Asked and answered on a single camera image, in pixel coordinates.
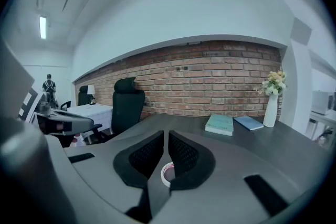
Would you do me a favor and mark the white side table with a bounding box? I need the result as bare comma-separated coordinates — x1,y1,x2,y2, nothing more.
305,110,336,145

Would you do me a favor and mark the teal book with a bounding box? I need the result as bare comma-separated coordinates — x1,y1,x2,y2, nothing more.
204,113,234,137

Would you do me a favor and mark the pale flower bunch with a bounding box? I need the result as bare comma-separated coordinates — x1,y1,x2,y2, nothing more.
253,70,288,97

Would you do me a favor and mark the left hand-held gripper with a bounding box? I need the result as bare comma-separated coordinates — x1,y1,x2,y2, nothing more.
17,88,103,136

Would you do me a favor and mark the white vase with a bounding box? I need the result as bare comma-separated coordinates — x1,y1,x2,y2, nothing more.
262,93,279,128

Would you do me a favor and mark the white box appliance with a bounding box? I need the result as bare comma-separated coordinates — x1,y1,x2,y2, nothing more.
311,90,336,115

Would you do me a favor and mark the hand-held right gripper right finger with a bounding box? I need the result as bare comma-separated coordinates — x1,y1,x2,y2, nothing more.
154,129,314,224

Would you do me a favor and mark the small table with checked cloth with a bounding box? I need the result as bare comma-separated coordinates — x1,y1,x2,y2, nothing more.
67,103,113,145

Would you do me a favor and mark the ceiling light panel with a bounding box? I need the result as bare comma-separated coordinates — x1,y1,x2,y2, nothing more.
39,16,47,40

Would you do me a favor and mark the black armchair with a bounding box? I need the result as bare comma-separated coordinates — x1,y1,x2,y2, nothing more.
60,85,96,111

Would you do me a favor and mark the tall black office chair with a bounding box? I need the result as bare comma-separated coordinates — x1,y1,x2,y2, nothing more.
94,77,146,143

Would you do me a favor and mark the blue book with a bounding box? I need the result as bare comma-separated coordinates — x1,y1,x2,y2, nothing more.
233,115,264,132

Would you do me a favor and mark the white shade table lamp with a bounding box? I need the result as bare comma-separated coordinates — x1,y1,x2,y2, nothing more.
87,84,96,105

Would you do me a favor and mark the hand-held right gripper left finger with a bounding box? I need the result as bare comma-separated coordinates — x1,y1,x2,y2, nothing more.
62,129,166,219

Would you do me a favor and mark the grey wall panel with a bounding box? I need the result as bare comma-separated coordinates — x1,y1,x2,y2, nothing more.
289,17,313,47

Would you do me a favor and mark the white tape roll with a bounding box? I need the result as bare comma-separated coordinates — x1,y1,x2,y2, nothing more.
160,162,176,188

